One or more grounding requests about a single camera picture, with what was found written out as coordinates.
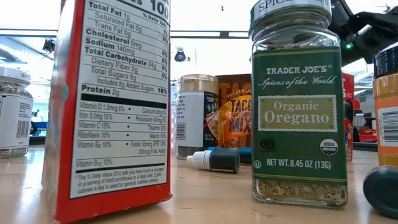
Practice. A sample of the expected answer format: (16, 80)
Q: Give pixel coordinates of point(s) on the tan-lidded spice jar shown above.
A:
(189, 118)

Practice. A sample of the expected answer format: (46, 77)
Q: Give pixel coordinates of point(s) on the brown taco seasoning packet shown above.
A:
(234, 118)

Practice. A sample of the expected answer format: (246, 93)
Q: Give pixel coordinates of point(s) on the small dark green dropper bottle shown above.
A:
(224, 161)
(382, 191)

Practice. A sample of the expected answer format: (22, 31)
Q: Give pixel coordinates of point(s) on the red Froot Loops cereal box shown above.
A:
(118, 93)
(349, 124)

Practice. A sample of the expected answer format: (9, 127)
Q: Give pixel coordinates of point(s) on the green oregano spice jar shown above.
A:
(298, 124)

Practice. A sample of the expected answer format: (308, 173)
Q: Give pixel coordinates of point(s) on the white-lidded spice jar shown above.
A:
(15, 118)

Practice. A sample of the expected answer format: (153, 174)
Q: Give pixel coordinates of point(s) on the orange black-lidded spice jar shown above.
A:
(387, 93)

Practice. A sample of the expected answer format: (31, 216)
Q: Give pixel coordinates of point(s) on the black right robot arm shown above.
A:
(373, 28)

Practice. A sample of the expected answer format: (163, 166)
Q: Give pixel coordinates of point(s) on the black ceiling-mounted device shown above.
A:
(48, 45)

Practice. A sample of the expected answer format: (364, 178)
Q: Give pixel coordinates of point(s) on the red storage bin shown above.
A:
(368, 137)

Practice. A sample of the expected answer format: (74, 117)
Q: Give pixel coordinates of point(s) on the black overhead camera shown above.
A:
(179, 56)

